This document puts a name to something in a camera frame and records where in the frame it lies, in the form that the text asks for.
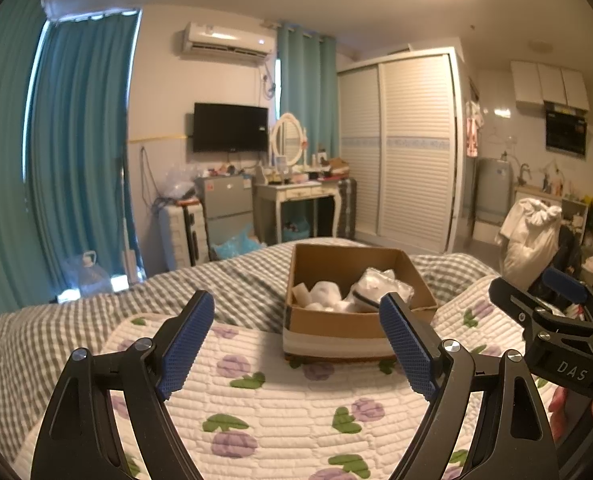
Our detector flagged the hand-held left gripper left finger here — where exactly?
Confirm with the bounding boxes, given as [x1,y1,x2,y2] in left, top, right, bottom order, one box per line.
[30,289,216,480]

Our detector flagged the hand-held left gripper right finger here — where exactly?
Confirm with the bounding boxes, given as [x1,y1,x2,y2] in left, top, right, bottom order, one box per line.
[378,292,560,480]

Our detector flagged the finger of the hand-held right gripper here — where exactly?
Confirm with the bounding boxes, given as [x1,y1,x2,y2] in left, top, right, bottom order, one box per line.
[543,266,593,311]
[489,276,593,347]

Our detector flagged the brown cardboard box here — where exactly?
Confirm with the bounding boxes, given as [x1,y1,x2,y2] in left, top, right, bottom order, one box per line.
[282,242,438,361]

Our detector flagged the white tissue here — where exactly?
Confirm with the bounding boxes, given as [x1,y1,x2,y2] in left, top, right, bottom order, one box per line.
[304,280,351,313]

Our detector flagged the person's right hand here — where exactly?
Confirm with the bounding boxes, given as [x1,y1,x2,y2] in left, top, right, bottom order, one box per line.
[549,387,593,443]

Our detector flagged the white garment on chair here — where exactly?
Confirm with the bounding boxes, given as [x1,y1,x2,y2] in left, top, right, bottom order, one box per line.
[497,197,562,288]

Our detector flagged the white open shelf unit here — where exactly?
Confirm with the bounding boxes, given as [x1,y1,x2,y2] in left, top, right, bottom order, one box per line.
[514,185,590,246]

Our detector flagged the grey checked blanket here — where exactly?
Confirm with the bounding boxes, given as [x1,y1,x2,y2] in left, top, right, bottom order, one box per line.
[0,237,500,466]

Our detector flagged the white quilted floral mat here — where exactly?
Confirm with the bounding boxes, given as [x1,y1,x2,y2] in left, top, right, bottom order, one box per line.
[14,274,577,480]

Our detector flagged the white suitcase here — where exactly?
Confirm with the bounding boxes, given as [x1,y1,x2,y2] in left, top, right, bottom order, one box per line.
[159,202,210,271]

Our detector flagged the blue plastic bag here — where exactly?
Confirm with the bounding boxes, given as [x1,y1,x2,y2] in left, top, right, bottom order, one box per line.
[211,227,267,262]

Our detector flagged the grey washing machine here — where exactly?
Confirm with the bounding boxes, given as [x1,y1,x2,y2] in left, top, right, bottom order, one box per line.
[475,156,520,226]

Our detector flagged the clear water jug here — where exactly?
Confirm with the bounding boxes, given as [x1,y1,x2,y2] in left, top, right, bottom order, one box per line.
[61,250,113,299]

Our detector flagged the grey mini fridge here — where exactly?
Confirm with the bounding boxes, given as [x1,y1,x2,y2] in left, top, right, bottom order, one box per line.
[196,174,254,261]

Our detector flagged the black range hood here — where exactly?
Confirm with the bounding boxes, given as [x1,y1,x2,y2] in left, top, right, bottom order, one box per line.
[544,101,588,157]

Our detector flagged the dark suitcase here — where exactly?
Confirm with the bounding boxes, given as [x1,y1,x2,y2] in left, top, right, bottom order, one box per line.
[337,178,358,238]

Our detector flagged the blue basket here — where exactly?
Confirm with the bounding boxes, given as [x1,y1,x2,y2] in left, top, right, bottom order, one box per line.
[281,215,311,242]

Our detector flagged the clear plastic bag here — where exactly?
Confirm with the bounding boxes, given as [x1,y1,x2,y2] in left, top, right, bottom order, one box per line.
[164,165,200,200]

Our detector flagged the hanging pink clothes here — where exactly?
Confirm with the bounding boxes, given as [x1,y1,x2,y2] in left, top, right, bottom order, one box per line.
[464,100,483,158]

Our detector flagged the white louvered wardrobe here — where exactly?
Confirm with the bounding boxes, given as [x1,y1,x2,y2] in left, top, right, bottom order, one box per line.
[337,49,465,255]

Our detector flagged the white dressing table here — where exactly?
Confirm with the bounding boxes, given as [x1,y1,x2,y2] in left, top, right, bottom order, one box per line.
[253,180,341,246]

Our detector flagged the teal curtain with grommets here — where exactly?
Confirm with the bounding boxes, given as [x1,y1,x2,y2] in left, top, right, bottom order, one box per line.
[24,7,142,301]

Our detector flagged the white oval vanity mirror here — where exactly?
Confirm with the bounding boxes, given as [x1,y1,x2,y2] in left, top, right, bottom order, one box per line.
[270,112,308,169]

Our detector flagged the wide teal curtain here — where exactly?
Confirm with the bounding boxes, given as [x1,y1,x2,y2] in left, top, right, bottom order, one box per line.
[0,0,48,321]

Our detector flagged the narrow teal curtain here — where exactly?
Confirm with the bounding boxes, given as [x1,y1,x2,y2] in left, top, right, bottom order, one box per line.
[276,22,340,168]

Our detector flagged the white air conditioner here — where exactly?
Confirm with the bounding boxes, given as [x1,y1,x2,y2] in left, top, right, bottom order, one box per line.
[181,21,276,58]

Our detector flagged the white kitchen wall cabinets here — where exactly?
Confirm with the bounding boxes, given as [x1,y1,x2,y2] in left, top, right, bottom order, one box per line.
[511,60,590,111]

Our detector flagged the black wall television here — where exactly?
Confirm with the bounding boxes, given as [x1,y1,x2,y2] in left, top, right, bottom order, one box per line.
[193,102,270,153]

